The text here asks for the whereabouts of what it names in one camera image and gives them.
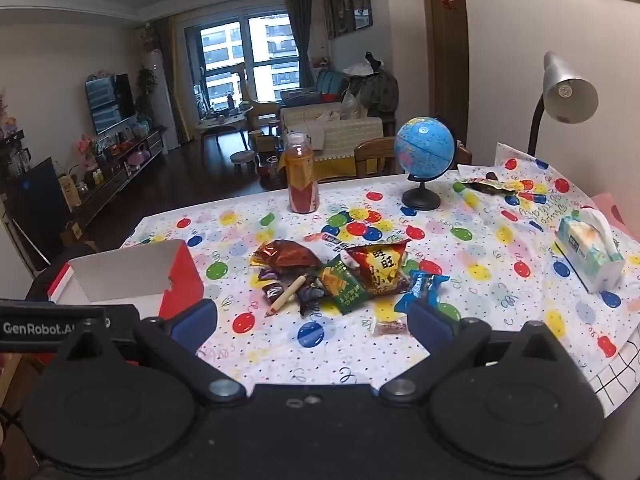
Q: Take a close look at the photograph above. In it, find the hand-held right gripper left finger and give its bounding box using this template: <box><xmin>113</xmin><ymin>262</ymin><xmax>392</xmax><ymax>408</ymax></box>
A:
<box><xmin>50</xmin><ymin>299</ymin><xmax>248</xmax><ymax>403</ymax></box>

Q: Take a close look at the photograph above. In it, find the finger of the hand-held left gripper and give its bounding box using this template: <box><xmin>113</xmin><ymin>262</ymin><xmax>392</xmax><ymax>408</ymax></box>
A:
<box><xmin>0</xmin><ymin>300</ymin><xmax>112</xmax><ymax>352</ymax></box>

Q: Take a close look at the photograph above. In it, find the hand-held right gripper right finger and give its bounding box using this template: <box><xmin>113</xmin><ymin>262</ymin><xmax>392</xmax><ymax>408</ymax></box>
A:
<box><xmin>377</xmin><ymin>301</ymin><xmax>576</xmax><ymax>403</ymax></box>

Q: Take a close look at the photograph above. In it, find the blue snack packet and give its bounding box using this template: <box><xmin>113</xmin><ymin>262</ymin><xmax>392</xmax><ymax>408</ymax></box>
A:
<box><xmin>395</xmin><ymin>270</ymin><xmax>451</xmax><ymax>313</ymax></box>

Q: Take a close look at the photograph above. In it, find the small brown candy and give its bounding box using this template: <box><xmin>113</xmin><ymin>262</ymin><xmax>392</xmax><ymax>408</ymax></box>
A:
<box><xmin>372</xmin><ymin>317</ymin><xmax>409</xmax><ymax>337</ymax></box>

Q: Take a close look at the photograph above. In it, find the red and white cardboard box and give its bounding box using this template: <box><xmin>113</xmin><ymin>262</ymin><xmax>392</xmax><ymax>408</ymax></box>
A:
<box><xmin>49</xmin><ymin>239</ymin><xmax>206</xmax><ymax>322</ymax></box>

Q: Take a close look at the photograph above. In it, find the red and yellow snack packet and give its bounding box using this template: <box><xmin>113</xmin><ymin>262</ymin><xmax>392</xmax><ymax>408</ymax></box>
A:
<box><xmin>345</xmin><ymin>240</ymin><xmax>412</xmax><ymax>297</ymax></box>

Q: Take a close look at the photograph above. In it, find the green snack packet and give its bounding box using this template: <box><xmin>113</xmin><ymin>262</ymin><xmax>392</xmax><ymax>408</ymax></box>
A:
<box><xmin>319</xmin><ymin>255</ymin><xmax>372</xmax><ymax>316</ymax></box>

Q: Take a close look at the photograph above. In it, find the beige pencil-shaped stick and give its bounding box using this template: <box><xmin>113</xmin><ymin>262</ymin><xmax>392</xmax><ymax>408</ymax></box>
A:
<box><xmin>265</xmin><ymin>275</ymin><xmax>307</xmax><ymax>317</ymax></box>

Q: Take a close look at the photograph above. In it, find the shiny brown snack packet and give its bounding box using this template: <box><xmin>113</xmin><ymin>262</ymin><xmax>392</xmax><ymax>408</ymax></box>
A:
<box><xmin>257</xmin><ymin>240</ymin><xmax>322</xmax><ymax>273</ymax></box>

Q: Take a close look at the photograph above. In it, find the dark purple snack packet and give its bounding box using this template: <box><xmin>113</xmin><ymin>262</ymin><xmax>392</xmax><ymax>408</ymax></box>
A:
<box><xmin>299</xmin><ymin>280</ymin><xmax>327</xmax><ymax>317</ymax></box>

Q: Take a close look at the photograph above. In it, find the black cloth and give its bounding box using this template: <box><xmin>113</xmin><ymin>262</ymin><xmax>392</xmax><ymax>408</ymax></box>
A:
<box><xmin>26</xmin><ymin>260</ymin><xmax>71</xmax><ymax>306</ymax></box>

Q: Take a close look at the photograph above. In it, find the brown cardboard box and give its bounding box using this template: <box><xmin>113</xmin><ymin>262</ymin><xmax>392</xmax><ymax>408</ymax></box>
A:
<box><xmin>59</xmin><ymin>220</ymin><xmax>86</xmax><ymax>247</ymax></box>

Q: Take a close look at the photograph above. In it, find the black cabinet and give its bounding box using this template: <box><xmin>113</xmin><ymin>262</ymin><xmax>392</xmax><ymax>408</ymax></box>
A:
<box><xmin>0</xmin><ymin>157</ymin><xmax>71</xmax><ymax>272</ymax></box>

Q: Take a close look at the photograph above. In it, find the green and brown empty wrapper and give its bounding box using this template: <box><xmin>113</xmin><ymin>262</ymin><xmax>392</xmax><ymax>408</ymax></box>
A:
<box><xmin>460</xmin><ymin>172</ymin><xmax>524</xmax><ymax>197</ymax></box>

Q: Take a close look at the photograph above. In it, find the dark television cabinet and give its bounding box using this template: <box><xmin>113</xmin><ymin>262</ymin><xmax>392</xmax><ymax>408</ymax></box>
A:
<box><xmin>50</xmin><ymin>127</ymin><xmax>168</xmax><ymax>226</ymax></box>

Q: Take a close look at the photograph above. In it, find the tissue pack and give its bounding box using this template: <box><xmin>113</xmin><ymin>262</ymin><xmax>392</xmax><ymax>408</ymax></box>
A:
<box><xmin>554</xmin><ymin>208</ymin><xmax>626</xmax><ymax>295</ymax></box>

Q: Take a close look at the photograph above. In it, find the wooden chair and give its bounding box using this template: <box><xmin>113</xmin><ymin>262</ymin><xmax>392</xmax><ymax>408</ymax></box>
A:
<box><xmin>355</xmin><ymin>136</ymin><xmax>401</xmax><ymax>179</ymax></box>

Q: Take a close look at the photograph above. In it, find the blue desk globe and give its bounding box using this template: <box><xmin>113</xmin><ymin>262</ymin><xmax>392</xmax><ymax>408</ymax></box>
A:
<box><xmin>394</xmin><ymin>116</ymin><xmax>456</xmax><ymax>211</ymax></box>

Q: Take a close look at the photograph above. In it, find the orange juice bottle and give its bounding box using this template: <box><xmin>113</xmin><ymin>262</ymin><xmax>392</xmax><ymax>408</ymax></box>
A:
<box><xmin>284</xmin><ymin>132</ymin><xmax>321</xmax><ymax>215</ymax></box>

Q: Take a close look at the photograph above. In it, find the oval coffee table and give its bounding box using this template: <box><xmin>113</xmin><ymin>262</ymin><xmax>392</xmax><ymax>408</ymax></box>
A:
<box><xmin>194</xmin><ymin>109</ymin><xmax>251</xmax><ymax>148</ymax></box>

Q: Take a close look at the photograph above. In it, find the sofa with yellow cover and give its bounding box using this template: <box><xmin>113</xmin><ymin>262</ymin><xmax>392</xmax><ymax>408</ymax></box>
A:
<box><xmin>280</xmin><ymin>102</ymin><xmax>385</xmax><ymax>184</ymax></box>

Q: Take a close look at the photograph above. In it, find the white standing air conditioner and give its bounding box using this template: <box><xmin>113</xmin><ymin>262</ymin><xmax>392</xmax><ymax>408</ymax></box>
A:
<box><xmin>145</xmin><ymin>49</ymin><xmax>179</xmax><ymax>152</ymax></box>

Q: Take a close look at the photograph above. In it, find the television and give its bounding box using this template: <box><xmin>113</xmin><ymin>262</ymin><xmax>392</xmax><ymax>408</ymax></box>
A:
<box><xmin>85</xmin><ymin>74</ymin><xmax>137</xmax><ymax>136</ymax></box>

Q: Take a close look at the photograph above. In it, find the potted plant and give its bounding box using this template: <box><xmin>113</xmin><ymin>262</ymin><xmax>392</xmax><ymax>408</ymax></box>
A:
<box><xmin>135</xmin><ymin>67</ymin><xmax>157</xmax><ymax>118</ymax></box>

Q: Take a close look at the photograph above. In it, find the pile of clothes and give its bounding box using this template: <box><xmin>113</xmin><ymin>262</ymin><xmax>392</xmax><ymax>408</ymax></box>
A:
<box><xmin>345</xmin><ymin>52</ymin><xmax>399</xmax><ymax>121</ymax></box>

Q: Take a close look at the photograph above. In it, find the wooden door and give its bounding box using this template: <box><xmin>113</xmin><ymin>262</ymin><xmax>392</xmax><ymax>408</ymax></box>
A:
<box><xmin>424</xmin><ymin>0</ymin><xmax>471</xmax><ymax>143</ymax></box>

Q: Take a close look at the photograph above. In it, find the teal sofa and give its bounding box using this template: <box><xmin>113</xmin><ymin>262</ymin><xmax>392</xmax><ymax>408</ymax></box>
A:
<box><xmin>315</xmin><ymin>70</ymin><xmax>351</xmax><ymax>97</ymax></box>

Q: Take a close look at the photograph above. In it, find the grey desk lamp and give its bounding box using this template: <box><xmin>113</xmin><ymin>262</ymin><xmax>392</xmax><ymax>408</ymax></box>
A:
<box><xmin>527</xmin><ymin>51</ymin><xmax>600</xmax><ymax>158</ymax></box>

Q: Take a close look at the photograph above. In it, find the large window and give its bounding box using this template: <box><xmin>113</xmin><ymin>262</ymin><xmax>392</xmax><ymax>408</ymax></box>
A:
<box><xmin>185</xmin><ymin>10</ymin><xmax>301</xmax><ymax>111</ymax></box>

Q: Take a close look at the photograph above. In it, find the grey curtain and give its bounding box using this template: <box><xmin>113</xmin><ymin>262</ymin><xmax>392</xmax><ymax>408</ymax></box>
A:
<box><xmin>285</xmin><ymin>0</ymin><xmax>314</xmax><ymax>91</ymax></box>

